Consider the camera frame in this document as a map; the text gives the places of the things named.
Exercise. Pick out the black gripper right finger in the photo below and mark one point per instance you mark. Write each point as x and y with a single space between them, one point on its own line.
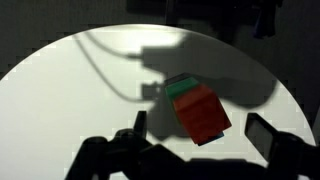
283 150

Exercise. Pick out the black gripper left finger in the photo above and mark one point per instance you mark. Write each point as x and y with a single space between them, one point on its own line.
133 156

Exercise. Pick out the orange building block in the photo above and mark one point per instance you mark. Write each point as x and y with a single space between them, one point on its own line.
202 113

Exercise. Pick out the green building block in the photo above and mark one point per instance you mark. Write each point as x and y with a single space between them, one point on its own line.
180 87

